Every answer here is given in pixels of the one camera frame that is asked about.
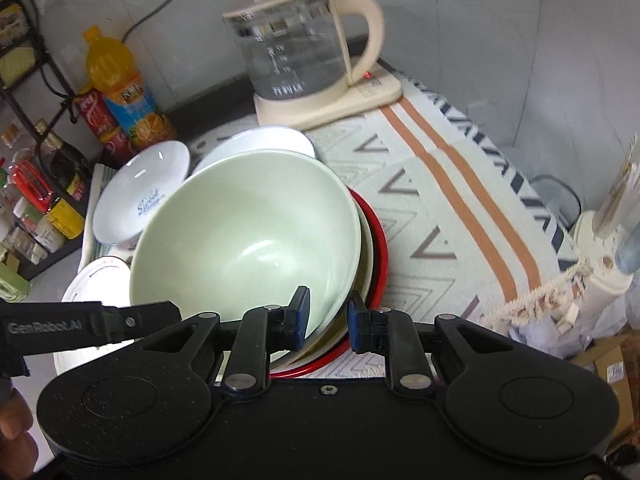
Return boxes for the green carton box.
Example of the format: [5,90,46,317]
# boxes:
[0,255,31,303]

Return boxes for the beige plate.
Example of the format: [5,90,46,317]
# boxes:
[270,200,375,367]

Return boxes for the clear plastic bag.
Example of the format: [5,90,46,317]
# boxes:
[510,305,626,361]

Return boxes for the cardboard box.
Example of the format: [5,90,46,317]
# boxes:
[570,335,636,456]

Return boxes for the pale green bowl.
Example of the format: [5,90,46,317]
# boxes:
[129,148,362,353]

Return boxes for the grey plastic container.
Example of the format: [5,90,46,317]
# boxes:
[530,175,583,233]

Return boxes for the black power cable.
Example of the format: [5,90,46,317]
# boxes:
[120,0,301,43]

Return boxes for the white bowl with blue print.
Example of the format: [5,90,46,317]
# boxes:
[91,140,192,248]

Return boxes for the black wire rack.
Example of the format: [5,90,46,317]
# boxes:
[0,0,96,281]

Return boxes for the beige striped zigzag cloth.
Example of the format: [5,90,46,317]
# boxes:
[187,72,588,381]

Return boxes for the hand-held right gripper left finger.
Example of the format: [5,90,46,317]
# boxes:
[137,286,312,395]

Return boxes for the orange juice bottle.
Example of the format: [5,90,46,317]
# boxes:
[82,25,178,153]

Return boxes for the person's left hand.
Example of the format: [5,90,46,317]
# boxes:
[0,389,38,473]

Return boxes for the cream kettle base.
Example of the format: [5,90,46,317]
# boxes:
[252,57,403,131]

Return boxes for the plain white plate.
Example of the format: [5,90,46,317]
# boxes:
[192,126,317,177]

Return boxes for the soy sauce bottle red handle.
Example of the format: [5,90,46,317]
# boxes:
[10,120,93,241]

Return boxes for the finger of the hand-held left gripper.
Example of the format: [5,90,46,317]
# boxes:
[100,301,183,348]

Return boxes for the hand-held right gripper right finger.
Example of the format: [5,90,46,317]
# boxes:
[347,290,508,396]

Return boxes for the glass kettle with cream handle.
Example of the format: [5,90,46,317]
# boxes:
[221,0,386,102]

